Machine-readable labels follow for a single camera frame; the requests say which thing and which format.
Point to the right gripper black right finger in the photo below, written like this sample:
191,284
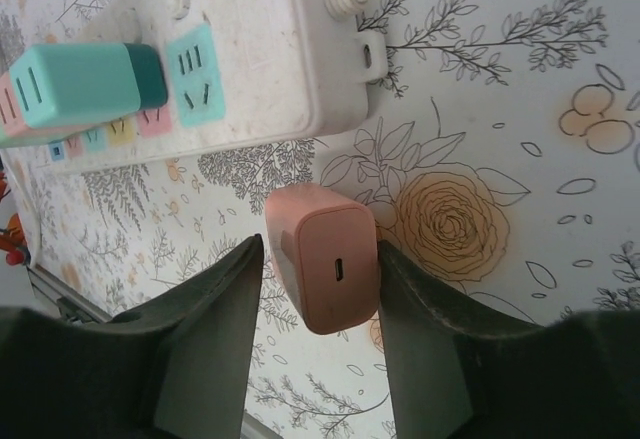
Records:
430,349

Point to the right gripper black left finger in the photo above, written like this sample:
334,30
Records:
200,349

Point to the floral tablecloth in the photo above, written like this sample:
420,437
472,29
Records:
500,134

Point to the dusty pink charger plug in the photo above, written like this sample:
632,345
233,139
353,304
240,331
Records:
330,269

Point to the teal plug adapter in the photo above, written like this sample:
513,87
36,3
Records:
80,79

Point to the white power strip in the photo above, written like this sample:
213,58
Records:
260,34

